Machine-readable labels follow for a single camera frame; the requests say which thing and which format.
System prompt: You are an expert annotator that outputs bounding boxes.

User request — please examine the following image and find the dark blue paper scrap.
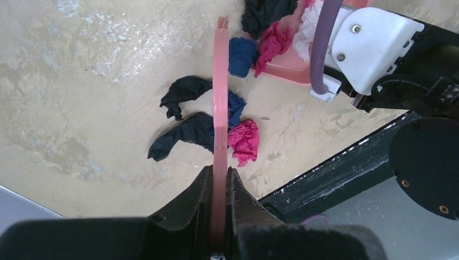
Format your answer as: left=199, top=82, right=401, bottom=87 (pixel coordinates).
left=228, top=90, right=246, bottom=129

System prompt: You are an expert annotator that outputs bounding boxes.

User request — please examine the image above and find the pink dustpan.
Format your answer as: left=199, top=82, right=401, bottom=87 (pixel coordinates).
left=242, top=0, right=372, bottom=86

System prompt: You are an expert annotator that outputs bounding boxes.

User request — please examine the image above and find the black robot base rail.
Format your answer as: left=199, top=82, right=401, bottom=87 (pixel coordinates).
left=260, top=112, right=420, bottom=223

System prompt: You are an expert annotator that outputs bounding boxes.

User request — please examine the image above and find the magenta paper scrap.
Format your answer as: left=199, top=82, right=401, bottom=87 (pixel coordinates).
left=254, top=21, right=293, bottom=78

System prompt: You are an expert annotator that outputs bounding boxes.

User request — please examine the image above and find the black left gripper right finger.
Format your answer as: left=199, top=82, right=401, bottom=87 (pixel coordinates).
left=224, top=168, right=387, bottom=259

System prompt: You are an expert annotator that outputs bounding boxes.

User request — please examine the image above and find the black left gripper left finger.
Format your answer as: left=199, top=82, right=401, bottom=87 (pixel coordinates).
left=1, top=166, right=213, bottom=259

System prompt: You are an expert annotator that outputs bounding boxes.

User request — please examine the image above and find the pink hand brush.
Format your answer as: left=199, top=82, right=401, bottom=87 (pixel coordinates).
left=209, top=17, right=229, bottom=255

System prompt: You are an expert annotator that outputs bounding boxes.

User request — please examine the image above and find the white paper scrap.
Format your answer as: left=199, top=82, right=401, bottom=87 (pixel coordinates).
left=292, top=1, right=324, bottom=62

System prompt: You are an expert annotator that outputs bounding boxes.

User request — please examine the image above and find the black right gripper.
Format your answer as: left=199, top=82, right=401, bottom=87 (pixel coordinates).
left=310, top=5, right=458, bottom=116

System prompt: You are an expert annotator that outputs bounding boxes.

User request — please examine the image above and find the round magenta paper ball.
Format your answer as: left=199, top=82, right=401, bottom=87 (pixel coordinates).
left=228, top=119, right=260, bottom=167

